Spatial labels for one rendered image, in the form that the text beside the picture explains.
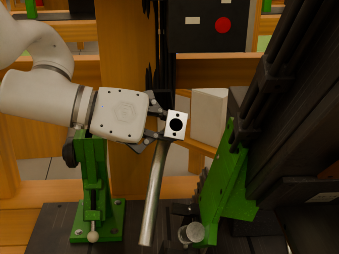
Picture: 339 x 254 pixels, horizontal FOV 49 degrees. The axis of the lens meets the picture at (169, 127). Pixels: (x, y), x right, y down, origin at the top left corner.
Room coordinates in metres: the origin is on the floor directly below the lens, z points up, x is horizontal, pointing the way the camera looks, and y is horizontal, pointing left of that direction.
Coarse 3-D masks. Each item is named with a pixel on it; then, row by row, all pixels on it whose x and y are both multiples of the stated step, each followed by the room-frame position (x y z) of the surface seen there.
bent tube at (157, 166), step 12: (168, 120) 0.63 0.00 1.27; (180, 120) 0.64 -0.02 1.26; (168, 132) 0.61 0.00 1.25; (180, 132) 0.62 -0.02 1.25; (156, 144) 0.70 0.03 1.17; (168, 144) 0.68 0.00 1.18; (156, 156) 0.69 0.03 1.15; (156, 168) 0.67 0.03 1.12; (156, 180) 0.65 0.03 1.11; (156, 192) 0.63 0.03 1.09; (144, 204) 0.62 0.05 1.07; (156, 204) 0.62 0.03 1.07; (144, 216) 0.60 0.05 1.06; (156, 216) 0.60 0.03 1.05; (144, 228) 0.58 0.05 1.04; (144, 240) 0.56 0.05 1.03
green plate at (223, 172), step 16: (224, 144) 0.60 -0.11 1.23; (240, 144) 0.53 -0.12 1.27; (224, 160) 0.57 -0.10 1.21; (240, 160) 0.52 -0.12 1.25; (208, 176) 0.62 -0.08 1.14; (224, 176) 0.54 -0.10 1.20; (240, 176) 0.53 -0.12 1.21; (208, 192) 0.59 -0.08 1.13; (224, 192) 0.52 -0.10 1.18; (240, 192) 0.53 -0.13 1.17; (208, 208) 0.56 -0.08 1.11; (224, 208) 0.53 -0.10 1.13; (240, 208) 0.53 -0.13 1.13; (256, 208) 0.53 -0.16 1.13
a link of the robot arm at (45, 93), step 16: (16, 80) 0.61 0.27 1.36; (32, 80) 0.62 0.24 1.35; (48, 80) 0.63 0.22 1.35; (64, 80) 0.64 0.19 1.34; (0, 96) 0.59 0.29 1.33; (16, 96) 0.59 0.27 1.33; (32, 96) 0.60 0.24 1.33; (48, 96) 0.60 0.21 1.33; (64, 96) 0.61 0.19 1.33; (16, 112) 0.59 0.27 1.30; (32, 112) 0.59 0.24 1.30; (48, 112) 0.59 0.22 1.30; (64, 112) 0.59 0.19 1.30
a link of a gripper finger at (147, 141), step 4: (160, 132) 0.62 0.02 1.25; (160, 136) 0.62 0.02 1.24; (144, 140) 0.61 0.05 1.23; (148, 140) 0.61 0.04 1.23; (152, 140) 0.61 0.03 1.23; (160, 140) 0.63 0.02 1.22; (164, 140) 0.62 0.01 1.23; (168, 140) 0.62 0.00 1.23; (172, 140) 0.62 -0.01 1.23; (176, 140) 0.64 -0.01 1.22; (144, 144) 0.61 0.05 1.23; (148, 144) 0.62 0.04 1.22
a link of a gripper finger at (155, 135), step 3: (144, 129) 0.62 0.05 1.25; (147, 129) 0.62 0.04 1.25; (144, 132) 0.62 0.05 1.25; (147, 132) 0.62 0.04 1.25; (150, 132) 0.62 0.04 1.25; (153, 132) 0.62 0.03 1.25; (156, 132) 0.62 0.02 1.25; (144, 135) 0.62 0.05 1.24; (147, 135) 0.61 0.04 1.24; (150, 135) 0.61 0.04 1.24; (153, 135) 0.62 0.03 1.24; (156, 135) 0.62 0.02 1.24; (144, 138) 0.63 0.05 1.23; (156, 138) 0.61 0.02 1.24
